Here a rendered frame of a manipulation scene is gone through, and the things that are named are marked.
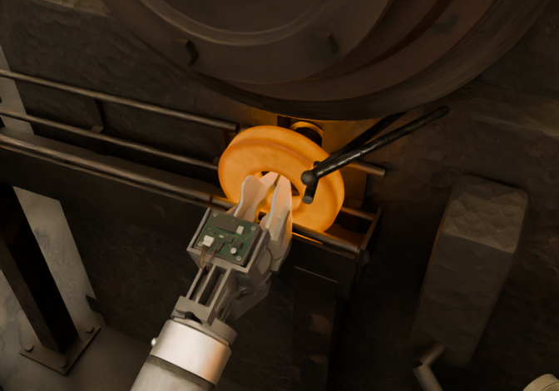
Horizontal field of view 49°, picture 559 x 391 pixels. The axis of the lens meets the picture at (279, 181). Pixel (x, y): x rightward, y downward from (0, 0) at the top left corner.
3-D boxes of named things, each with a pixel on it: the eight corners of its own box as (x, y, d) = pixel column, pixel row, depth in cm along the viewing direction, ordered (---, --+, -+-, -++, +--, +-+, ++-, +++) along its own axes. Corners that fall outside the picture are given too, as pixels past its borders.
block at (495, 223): (424, 287, 85) (461, 162, 68) (482, 308, 83) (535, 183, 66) (403, 350, 78) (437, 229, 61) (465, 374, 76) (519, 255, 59)
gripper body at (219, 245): (274, 223, 63) (223, 332, 58) (284, 254, 70) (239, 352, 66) (209, 200, 65) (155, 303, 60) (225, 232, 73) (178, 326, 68)
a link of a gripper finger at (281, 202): (303, 157, 68) (269, 228, 65) (308, 182, 73) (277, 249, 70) (277, 149, 69) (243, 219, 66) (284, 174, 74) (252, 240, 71)
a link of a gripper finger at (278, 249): (301, 215, 70) (270, 284, 66) (303, 220, 71) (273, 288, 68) (264, 201, 71) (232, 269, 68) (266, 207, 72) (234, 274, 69)
